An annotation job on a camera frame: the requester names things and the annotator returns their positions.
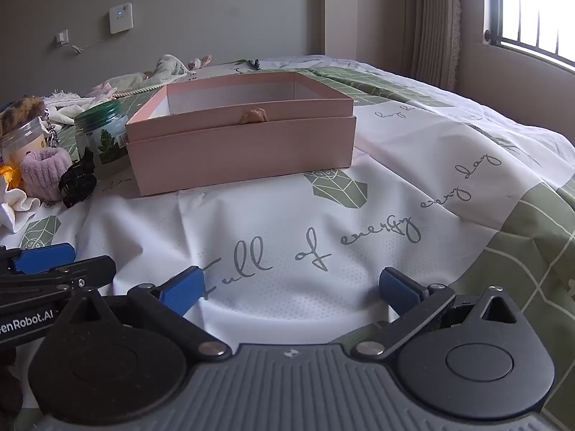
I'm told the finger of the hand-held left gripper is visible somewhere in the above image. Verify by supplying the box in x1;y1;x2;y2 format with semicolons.
0;242;75;275
0;255;116;301

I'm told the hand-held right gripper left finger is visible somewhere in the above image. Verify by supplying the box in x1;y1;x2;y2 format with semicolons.
67;266;232;361

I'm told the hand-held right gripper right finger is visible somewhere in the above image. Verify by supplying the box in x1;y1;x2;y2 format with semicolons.
350;267;524;361

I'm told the fluffy purple scrunchie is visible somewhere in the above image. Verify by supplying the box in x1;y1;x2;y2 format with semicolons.
20;149;73;202

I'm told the pink cardboard box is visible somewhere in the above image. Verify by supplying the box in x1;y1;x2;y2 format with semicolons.
125;71;358;197

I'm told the white ruffled scrunchie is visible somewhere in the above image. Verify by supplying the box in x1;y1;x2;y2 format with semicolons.
0;186;43;233

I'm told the black hair claw clip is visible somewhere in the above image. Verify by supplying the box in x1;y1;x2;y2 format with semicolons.
57;147;98;208

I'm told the orange fabric flower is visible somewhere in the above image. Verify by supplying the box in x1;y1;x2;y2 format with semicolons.
0;164;23;191

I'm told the floral label jar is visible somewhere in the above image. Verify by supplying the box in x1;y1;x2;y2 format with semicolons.
0;116;51;167

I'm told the green lid glass jar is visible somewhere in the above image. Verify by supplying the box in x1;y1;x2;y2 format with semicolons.
73;99;131;179

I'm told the white cloth pile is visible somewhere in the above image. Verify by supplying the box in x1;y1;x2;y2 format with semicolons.
42;89;97;125

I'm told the leopard print furry item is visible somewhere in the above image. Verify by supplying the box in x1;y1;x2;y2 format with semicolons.
0;95;48;138

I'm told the pink cloth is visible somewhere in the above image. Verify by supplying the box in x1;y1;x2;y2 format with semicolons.
87;80;118;98

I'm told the small brown fuzzy item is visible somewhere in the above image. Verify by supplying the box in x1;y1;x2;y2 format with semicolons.
239;108;270;125

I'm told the white and green plush toy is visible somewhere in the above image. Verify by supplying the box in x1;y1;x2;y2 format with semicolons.
108;54;196;97

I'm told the beige curtain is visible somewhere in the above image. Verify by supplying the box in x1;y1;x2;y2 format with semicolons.
402;0;463;91

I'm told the barred window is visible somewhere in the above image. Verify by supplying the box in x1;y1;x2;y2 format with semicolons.
476;0;575;71

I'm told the metal keychain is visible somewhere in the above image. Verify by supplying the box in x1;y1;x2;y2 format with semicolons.
42;114;61;148

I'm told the white wall cable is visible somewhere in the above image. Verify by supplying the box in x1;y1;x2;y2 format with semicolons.
67;38;111;55

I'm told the white wall thermostat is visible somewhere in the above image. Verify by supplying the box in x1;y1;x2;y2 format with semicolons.
109;2;134;34

